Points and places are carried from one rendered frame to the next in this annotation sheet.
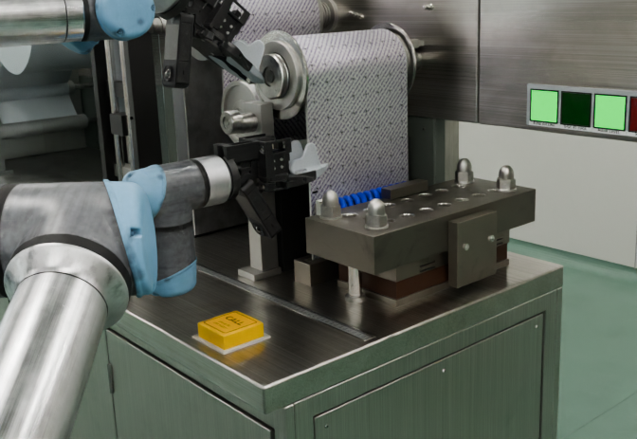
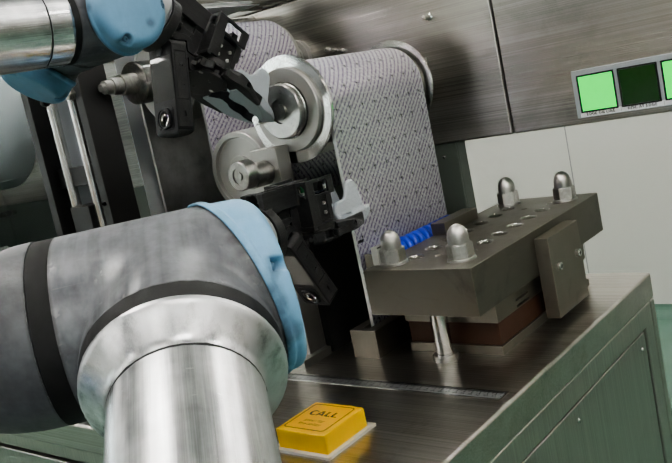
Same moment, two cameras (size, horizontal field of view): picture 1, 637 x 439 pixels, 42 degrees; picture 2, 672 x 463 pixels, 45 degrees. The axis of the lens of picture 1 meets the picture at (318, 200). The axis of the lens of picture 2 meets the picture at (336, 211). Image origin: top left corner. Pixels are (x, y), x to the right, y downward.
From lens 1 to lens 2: 0.38 m
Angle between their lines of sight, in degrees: 11
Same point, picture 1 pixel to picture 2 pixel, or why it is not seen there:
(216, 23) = (214, 48)
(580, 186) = not seen: hidden behind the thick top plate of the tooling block
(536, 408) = (659, 447)
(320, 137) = (355, 173)
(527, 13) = not seen: outside the picture
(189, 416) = not seen: outside the picture
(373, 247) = (473, 282)
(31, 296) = (157, 390)
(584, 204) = not seen: hidden behind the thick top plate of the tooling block
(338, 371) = (487, 445)
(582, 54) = (634, 21)
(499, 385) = (626, 427)
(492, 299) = (603, 322)
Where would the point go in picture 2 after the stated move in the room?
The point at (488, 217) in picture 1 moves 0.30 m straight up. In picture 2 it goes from (571, 228) to (534, 9)
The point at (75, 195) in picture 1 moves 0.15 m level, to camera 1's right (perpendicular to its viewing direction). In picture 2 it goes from (162, 229) to (400, 174)
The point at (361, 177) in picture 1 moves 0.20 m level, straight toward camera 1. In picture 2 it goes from (403, 217) to (440, 237)
